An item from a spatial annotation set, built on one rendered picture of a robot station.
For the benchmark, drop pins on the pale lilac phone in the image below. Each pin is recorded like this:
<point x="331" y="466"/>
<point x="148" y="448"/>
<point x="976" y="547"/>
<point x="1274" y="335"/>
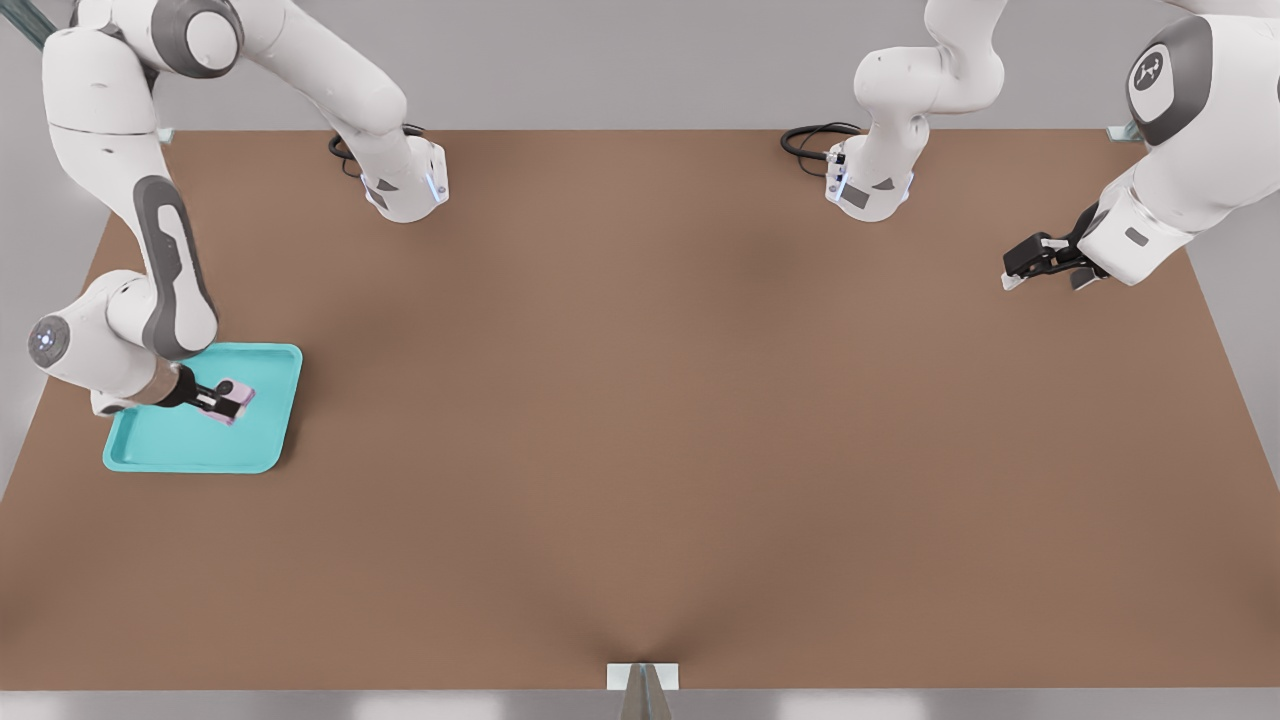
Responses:
<point x="245" y="394"/>

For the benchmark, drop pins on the pale blue-green tray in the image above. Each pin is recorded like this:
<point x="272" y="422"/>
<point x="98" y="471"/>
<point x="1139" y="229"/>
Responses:
<point x="200" y="445"/>

